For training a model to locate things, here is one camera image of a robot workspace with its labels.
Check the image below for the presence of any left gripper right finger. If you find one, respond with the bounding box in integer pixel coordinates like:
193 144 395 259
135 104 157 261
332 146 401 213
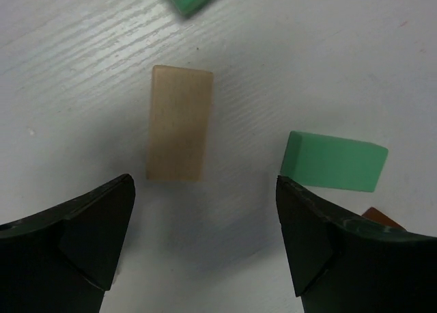
276 176 436 312

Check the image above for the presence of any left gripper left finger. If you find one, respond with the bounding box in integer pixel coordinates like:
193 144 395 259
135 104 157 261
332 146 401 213
1 174 135 312

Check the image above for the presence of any green rectangular block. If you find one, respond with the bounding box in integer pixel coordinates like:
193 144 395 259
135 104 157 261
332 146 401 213
280 131 389 193

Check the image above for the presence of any tan rectangular wood block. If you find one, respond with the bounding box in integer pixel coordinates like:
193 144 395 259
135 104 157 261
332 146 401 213
146 65 214 181

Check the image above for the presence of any brown notched block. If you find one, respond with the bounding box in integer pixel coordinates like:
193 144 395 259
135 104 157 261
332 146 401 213
361 207 406 232

